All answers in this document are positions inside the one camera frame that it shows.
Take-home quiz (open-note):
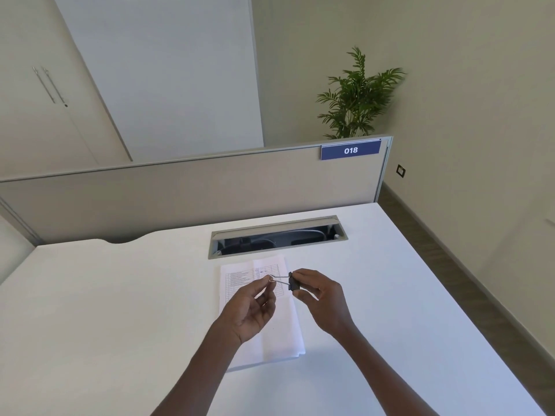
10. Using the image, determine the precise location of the white cabinet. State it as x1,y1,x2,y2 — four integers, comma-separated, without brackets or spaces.
0,0,133,181

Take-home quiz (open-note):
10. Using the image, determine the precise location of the person's right forearm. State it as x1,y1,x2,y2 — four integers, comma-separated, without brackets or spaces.
333,321,475,416

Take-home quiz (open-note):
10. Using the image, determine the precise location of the person's right hand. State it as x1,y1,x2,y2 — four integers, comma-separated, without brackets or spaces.
291,268,354,340

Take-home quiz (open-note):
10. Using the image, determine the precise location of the green potted plant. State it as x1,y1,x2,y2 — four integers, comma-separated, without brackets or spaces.
316,47,406,140

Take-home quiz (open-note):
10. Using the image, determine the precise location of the person's left hand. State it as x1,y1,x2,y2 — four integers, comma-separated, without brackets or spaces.
219,275,277,346

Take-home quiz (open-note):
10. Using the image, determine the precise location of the person's left forearm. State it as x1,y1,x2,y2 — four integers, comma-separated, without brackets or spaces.
151,321,243,416

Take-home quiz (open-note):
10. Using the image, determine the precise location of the black binder clip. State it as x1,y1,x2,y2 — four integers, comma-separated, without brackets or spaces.
268,272,301,293

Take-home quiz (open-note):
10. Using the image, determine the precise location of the white door panel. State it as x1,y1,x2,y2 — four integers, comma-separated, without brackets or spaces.
52,0,265,162

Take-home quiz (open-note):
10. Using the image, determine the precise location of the metal cabinet handle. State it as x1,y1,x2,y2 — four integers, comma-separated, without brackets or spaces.
32,66,56,104
41,66,66,103

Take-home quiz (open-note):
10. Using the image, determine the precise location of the grey desk cable tray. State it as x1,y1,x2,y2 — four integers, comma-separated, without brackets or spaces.
208,216,349,260

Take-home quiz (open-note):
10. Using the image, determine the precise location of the stack of printed white papers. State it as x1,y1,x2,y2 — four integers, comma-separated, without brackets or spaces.
219,255,306,373

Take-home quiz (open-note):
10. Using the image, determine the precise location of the blue number sign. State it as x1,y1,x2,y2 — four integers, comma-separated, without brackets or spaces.
320,140,382,161

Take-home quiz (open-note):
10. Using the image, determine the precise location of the beige desk partition panel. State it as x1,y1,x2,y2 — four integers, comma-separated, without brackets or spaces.
0,135,394,246

